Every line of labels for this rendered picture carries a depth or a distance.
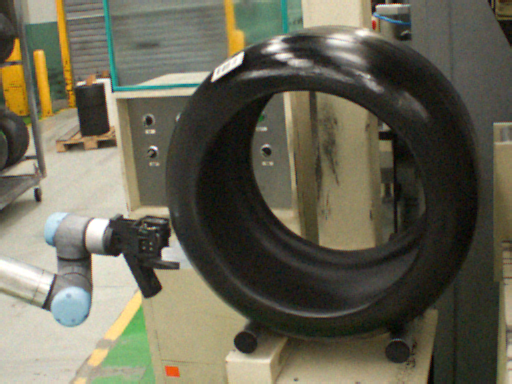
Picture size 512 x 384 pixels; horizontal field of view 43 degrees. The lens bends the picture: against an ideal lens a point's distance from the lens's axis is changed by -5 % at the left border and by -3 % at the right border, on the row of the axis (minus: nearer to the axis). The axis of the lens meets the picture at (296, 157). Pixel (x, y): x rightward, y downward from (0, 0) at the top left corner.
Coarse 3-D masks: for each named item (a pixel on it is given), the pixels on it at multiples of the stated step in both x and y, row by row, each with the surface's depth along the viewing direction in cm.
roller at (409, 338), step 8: (416, 320) 125; (400, 328) 119; (408, 328) 119; (392, 336) 117; (400, 336) 116; (408, 336) 117; (392, 344) 115; (400, 344) 114; (408, 344) 115; (392, 352) 115; (400, 352) 115; (408, 352) 114; (392, 360) 115; (400, 360) 115
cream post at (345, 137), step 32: (320, 0) 140; (352, 0) 138; (320, 96) 145; (320, 128) 147; (352, 128) 145; (320, 160) 149; (352, 160) 147; (320, 192) 151; (352, 192) 149; (320, 224) 153; (352, 224) 151
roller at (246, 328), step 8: (248, 320) 127; (248, 328) 124; (256, 328) 124; (264, 328) 127; (240, 336) 122; (248, 336) 122; (256, 336) 123; (240, 344) 123; (248, 344) 122; (256, 344) 122; (248, 352) 123
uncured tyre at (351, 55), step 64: (256, 64) 108; (320, 64) 105; (384, 64) 105; (192, 128) 113; (448, 128) 105; (192, 192) 116; (256, 192) 143; (448, 192) 105; (192, 256) 120; (256, 256) 142; (320, 256) 142; (384, 256) 139; (448, 256) 108; (256, 320) 120; (320, 320) 116; (384, 320) 113
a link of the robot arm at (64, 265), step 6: (60, 258) 137; (66, 258) 136; (78, 258) 137; (84, 258) 138; (90, 258) 140; (60, 264) 137; (66, 264) 137; (72, 264) 137; (78, 264) 137; (84, 264) 138; (90, 264) 140; (60, 270) 137; (66, 270) 135; (72, 270) 135; (78, 270) 135; (84, 270) 137; (90, 270) 140; (90, 276) 138; (90, 282) 135
